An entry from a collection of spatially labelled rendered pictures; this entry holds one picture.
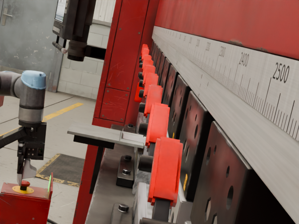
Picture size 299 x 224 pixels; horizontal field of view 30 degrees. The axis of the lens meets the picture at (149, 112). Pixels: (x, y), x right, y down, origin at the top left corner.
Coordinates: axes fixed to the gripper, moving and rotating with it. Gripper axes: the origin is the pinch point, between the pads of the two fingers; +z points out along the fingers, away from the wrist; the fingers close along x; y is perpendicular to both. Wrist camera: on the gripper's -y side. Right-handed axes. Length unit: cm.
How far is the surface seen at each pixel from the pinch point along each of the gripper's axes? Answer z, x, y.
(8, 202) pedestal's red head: 5.4, -4.9, -2.3
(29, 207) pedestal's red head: 6.6, -4.9, 4.2
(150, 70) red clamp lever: -45, -52, 28
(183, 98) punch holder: -47, -106, 23
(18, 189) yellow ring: 5.6, 9.3, -0.2
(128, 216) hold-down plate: -4.4, -36.4, 30.2
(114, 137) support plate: -13.8, 14.1, 30.6
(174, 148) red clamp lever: -46, -130, 17
